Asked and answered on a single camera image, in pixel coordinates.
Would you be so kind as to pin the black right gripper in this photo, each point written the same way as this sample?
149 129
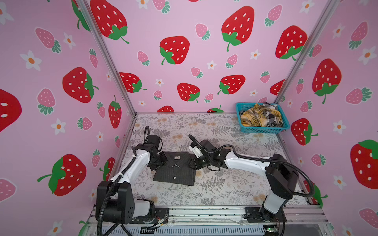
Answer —
194 164

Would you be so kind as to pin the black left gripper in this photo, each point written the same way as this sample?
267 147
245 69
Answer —
164 160

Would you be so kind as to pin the dark grey pinstriped shirt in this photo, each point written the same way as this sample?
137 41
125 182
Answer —
176 169

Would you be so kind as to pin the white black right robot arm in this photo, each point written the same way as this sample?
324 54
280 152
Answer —
281 177

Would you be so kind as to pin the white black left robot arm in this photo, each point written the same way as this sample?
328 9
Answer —
115 202

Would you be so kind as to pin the teal plastic basket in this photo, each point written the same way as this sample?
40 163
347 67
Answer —
241 107

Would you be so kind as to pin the yellow plaid shirt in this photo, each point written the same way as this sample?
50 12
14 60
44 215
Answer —
249 118

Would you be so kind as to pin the grey white plaid shirt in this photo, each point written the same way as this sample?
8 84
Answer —
270 116

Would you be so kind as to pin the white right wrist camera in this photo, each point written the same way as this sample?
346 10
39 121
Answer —
196 150

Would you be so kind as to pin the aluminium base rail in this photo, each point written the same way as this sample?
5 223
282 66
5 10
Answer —
294 220

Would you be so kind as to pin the aluminium frame post right corner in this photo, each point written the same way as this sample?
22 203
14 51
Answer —
321 23

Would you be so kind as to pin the aluminium frame post corner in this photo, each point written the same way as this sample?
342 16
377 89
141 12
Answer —
321 23
89 18

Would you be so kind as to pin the aluminium frame post left corner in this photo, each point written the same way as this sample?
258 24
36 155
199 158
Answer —
89 18

